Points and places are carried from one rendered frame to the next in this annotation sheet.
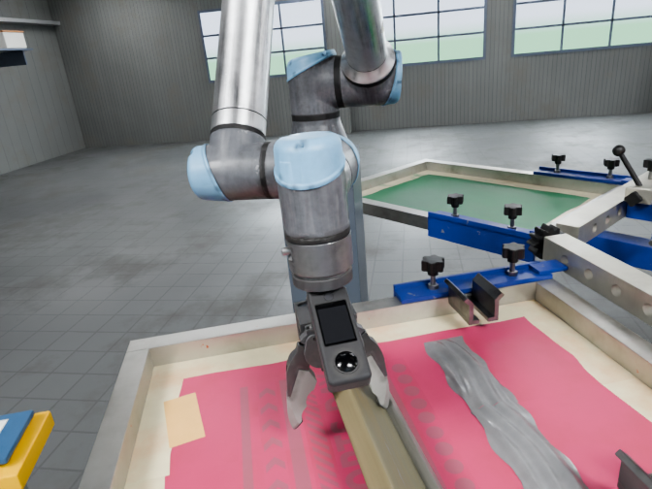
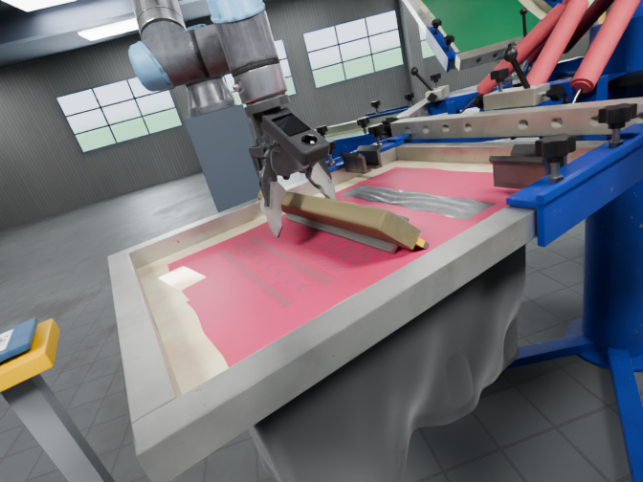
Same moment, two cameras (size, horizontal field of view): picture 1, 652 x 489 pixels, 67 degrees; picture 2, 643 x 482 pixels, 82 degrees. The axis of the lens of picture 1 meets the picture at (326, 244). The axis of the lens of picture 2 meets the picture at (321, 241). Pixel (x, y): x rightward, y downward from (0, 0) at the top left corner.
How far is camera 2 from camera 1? 0.29 m
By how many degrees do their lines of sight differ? 16
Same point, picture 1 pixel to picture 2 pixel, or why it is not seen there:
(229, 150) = (163, 37)
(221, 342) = (188, 234)
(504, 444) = (419, 205)
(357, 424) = (325, 203)
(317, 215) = (256, 41)
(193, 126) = (78, 193)
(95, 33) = not seen: outside the picture
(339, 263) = (279, 82)
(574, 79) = (360, 98)
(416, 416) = not seen: hidden behind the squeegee
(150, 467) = (170, 303)
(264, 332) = (221, 219)
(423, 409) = not seen: hidden behind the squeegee
